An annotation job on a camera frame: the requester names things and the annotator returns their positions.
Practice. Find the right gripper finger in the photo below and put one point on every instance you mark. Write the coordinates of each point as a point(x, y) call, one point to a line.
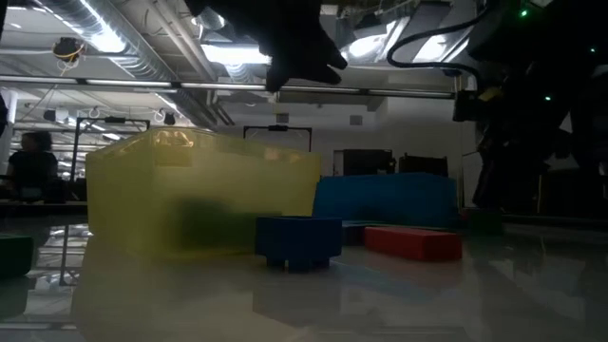
point(491, 180)
point(526, 183)

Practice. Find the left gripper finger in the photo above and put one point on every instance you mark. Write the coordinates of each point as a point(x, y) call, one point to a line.
point(277, 78)
point(318, 66)

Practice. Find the red rectangular block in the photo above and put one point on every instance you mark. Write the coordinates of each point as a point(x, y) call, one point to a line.
point(413, 244)

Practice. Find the small green block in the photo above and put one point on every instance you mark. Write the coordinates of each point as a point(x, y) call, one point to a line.
point(484, 222)
point(204, 225)
point(247, 228)

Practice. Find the long green block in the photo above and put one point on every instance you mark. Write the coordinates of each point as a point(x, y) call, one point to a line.
point(14, 256)

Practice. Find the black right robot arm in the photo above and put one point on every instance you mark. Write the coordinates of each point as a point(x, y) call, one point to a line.
point(570, 71)

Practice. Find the ceiling light panel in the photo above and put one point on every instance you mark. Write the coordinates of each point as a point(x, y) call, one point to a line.
point(233, 54)

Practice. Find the black monitor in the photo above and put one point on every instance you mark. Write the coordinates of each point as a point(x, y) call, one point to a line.
point(368, 164)
point(423, 165)

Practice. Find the teal plastic bin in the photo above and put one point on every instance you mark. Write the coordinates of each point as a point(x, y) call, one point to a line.
point(380, 199)

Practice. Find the long horizontal light bar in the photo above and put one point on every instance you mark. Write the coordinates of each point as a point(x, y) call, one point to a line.
point(142, 83)

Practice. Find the long purple block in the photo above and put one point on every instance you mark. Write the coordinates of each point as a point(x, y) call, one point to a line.
point(352, 236)

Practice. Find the small blue block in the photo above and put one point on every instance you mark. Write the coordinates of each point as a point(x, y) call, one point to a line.
point(299, 240)

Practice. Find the yellow translucent plastic bin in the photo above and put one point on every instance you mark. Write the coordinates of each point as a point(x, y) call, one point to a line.
point(133, 190)

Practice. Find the person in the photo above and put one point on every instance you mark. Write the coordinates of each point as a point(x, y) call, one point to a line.
point(33, 166)

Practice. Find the square wall vent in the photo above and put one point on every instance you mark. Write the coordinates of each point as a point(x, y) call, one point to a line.
point(355, 120)
point(282, 118)

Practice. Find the black station frame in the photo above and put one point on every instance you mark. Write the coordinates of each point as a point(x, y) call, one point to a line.
point(278, 127)

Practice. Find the silver round air duct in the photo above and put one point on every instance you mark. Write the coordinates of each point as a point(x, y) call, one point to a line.
point(214, 21)

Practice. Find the silver rectangular air duct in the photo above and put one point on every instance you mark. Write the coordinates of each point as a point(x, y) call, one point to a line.
point(420, 16)

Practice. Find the black hanging camera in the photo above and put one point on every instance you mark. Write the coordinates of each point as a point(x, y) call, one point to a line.
point(169, 119)

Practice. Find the silver spiral air duct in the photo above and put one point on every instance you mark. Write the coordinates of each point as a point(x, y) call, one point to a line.
point(142, 66)

